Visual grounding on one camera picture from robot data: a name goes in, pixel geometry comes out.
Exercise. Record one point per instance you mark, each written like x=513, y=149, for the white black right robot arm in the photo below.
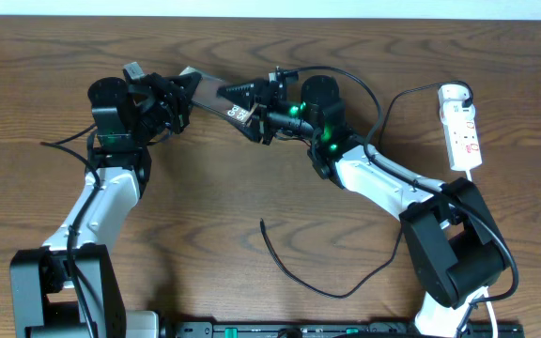
x=455, y=247

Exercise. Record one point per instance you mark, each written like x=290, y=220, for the white charger adapter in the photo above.
x=455, y=91

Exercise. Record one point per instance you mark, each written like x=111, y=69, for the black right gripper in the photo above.
x=269, y=95

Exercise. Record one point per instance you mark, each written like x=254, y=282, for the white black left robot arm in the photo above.
x=67, y=287

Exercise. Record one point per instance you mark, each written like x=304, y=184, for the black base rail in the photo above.
x=384, y=328

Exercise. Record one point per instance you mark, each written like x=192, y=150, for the white power strip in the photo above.
x=460, y=135

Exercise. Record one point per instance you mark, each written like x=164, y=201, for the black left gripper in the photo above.
x=172, y=99

